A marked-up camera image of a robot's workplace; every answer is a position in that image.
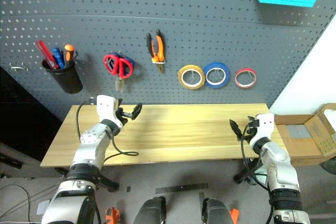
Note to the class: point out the black tool cup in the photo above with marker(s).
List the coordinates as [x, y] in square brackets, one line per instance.
[67, 79]

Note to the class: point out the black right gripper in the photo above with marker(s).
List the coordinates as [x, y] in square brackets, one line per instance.
[251, 129]

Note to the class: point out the orange metal bracket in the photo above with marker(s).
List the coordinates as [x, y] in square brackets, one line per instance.
[234, 214]
[111, 217]

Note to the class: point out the grey robot leg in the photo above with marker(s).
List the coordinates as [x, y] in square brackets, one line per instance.
[151, 211]
[218, 212]

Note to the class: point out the yellow tape roll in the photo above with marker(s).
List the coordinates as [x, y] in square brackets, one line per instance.
[180, 78]

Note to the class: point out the blue tape roll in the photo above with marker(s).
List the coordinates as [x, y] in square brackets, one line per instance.
[228, 73]

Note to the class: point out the orange black pliers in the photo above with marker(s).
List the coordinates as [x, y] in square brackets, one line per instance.
[158, 48]

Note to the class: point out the black table frame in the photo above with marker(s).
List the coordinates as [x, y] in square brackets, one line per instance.
[107, 183]

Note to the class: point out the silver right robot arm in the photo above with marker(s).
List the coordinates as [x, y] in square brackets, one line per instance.
[278, 161]

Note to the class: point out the silver tape peg hook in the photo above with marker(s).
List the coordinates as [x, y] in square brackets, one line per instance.
[217, 73]
[194, 74]
[250, 75]

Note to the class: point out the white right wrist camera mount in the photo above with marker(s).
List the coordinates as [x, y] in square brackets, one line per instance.
[265, 124]

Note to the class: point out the grey pegboard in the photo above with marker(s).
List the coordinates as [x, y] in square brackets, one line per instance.
[210, 11]

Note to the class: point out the grey right robot leg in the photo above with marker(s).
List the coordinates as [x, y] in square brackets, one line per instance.
[218, 212]

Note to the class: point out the white power adapter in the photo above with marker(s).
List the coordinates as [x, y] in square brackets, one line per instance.
[43, 207]

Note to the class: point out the red tape roll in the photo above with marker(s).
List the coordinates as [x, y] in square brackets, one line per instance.
[245, 69]

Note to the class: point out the brown cardboard box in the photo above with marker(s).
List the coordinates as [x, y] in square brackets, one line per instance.
[302, 150]

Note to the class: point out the light wooden table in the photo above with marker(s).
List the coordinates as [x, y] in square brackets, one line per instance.
[170, 134]

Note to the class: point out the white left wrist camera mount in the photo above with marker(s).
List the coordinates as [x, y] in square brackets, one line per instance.
[106, 108]

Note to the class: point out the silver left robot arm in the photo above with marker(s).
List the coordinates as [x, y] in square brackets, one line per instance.
[92, 137]

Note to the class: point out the silver long peg hook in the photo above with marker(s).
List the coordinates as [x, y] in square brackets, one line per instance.
[19, 67]

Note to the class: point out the grey left robot leg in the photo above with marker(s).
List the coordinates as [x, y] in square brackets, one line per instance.
[151, 211]

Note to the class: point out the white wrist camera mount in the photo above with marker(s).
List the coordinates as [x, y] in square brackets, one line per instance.
[265, 124]
[106, 108]

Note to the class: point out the orange black screwdriver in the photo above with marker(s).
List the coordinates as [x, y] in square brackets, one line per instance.
[68, 51]

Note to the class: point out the black flat metal bar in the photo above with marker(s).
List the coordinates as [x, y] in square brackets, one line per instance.
[181, 188]

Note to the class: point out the black cabinet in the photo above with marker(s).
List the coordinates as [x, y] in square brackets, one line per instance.
[21, 119]

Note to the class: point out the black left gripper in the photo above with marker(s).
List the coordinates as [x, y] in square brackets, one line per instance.
[119, 113]

